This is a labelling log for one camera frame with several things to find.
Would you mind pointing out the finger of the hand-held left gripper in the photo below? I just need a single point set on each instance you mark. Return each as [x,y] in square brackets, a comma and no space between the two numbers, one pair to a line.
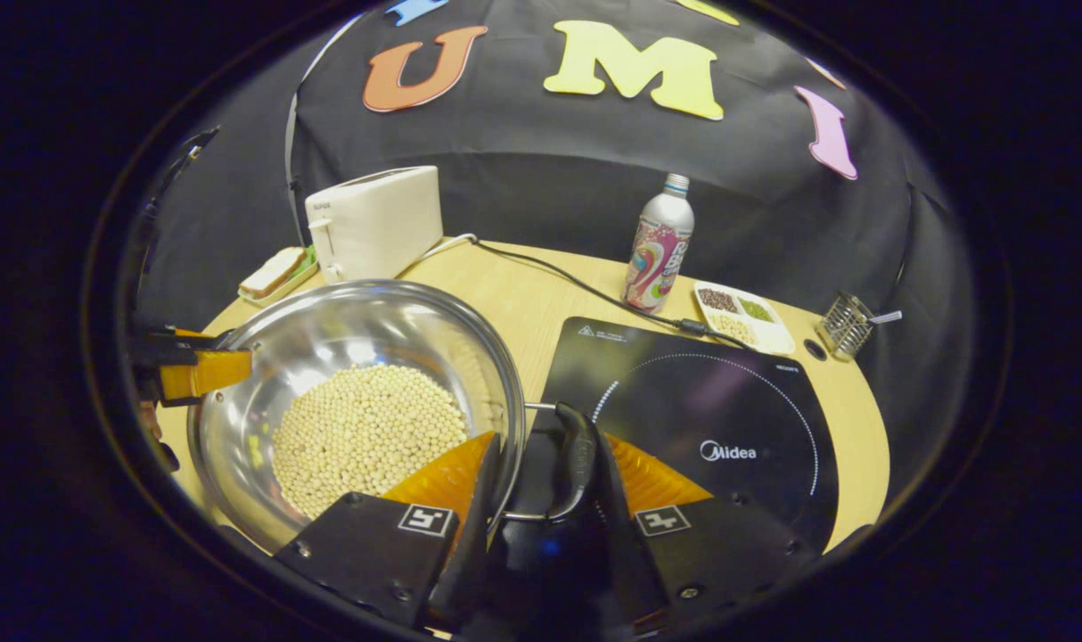
[207,373]
[180,341]

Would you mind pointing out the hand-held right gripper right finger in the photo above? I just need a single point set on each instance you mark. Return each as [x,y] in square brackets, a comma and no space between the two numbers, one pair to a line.
[626,544]

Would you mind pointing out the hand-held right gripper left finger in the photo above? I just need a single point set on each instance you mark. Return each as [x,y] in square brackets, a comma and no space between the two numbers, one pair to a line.
[479,535]

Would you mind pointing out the stainless steel pot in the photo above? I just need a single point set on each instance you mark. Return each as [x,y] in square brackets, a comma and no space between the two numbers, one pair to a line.
[372,330]

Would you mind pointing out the black induction cooktop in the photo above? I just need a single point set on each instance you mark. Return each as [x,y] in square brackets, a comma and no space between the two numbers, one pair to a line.
[710,392]

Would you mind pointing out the sandwich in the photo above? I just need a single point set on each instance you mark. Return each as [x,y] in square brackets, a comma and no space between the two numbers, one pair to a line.
[274,272]

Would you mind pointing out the pile of soybeans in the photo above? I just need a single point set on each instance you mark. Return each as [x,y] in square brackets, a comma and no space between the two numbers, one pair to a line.
[363,437]

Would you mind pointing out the white toaster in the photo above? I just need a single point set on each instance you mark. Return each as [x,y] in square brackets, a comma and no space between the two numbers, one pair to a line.
[376,223]

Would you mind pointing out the white divided snack tray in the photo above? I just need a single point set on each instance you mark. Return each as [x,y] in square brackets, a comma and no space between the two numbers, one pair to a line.
[744,316]

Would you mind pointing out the black table grommet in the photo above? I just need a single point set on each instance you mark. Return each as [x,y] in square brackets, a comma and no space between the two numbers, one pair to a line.
[815,349]

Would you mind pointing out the silver and pink drink bottle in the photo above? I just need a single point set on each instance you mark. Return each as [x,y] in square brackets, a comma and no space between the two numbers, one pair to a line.
[659,250]

